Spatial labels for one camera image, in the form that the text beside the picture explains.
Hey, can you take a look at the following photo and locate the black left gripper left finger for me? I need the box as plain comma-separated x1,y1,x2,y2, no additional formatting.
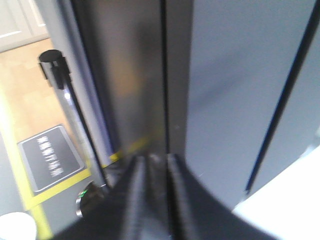
53,156,146,240

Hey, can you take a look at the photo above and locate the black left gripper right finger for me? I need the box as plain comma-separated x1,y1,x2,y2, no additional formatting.
167,154,274,240

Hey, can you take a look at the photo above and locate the white open fridge door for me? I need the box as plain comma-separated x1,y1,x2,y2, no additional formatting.
164,0,320,208

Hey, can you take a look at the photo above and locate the dark grey fridge body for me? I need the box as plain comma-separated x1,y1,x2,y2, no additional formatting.
37,0,166,171

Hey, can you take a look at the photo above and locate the dark floor sign sticker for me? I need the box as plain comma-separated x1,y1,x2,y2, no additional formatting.
17,124,86,195

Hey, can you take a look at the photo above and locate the silver stanchion post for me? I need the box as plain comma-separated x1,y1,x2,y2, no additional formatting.
0,212,37,240

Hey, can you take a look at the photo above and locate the chrome belt barrier post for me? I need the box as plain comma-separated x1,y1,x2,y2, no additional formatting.
38,49,110,218

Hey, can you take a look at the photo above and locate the white wall cabinet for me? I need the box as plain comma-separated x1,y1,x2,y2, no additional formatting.
0,0,49,53

